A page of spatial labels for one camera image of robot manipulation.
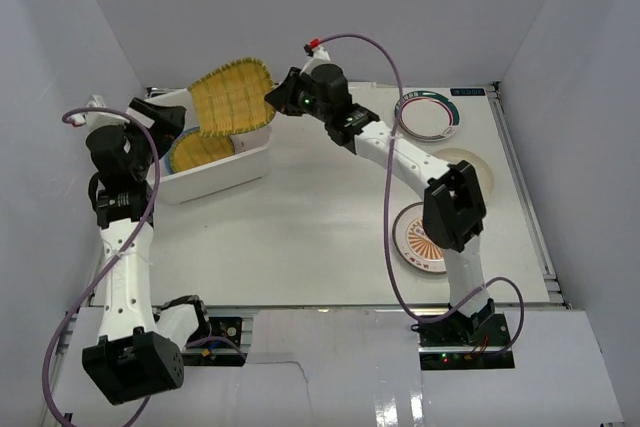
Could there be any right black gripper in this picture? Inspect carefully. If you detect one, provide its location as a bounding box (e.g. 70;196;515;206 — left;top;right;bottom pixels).
265;69;332;125

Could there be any round woven bamboo tray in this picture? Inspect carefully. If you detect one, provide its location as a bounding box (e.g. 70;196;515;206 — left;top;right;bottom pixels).
195;133;235;168

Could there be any scoop-shaped woven bamboo tray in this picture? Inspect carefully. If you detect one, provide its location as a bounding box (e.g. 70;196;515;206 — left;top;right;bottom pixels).
187;57;276;138

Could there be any white plate with teal rim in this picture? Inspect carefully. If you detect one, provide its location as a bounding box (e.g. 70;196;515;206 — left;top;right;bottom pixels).
394;90;461;143

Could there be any white plate orange sunburst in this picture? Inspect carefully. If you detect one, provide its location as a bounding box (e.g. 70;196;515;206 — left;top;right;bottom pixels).
392;202;446;276

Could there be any cream plain plate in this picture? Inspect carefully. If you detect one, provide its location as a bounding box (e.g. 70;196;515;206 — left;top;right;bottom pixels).
434;148;495;198

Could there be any blue plastic plate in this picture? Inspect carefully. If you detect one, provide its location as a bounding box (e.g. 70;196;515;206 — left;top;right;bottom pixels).
164;127;200;175

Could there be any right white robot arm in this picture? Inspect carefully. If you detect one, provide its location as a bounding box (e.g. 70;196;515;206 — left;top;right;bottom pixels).
265;63;495;346

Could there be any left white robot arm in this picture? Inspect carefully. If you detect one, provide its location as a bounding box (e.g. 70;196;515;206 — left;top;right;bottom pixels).
82;98;212;405

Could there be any white plastic bin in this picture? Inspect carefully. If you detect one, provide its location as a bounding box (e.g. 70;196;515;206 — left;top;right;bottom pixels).
146;87;272;205

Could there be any blue label sticker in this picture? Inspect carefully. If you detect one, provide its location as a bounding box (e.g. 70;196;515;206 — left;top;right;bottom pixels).
450;88;486;97

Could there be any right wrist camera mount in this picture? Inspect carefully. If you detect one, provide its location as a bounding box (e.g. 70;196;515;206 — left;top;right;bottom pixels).
301;39;331;75

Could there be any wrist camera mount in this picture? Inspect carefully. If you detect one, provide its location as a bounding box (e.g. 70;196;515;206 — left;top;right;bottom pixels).
301;39;331;75
69;94;127;131

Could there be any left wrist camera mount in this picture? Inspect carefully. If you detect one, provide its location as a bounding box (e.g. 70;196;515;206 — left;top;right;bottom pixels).
69;94;127;131

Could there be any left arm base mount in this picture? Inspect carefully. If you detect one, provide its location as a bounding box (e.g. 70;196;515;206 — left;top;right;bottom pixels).
182;316;245;367

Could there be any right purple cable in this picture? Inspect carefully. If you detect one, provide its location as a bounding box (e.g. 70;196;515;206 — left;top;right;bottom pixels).
317;33;526;354

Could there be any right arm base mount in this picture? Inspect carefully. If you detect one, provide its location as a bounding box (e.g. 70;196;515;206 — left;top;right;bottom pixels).
411;313;515;371

